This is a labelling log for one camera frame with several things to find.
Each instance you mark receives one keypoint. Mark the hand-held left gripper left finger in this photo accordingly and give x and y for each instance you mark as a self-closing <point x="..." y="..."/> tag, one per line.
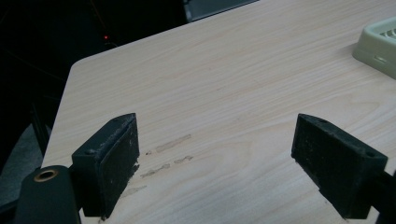
<point x="106" y="168"/>

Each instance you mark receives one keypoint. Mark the pale green plastic basket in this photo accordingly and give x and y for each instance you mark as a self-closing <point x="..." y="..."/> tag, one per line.
<point x="378" y="46"/>

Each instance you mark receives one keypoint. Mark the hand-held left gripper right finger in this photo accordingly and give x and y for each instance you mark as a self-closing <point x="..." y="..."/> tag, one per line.
<point x="336" y="168"/>

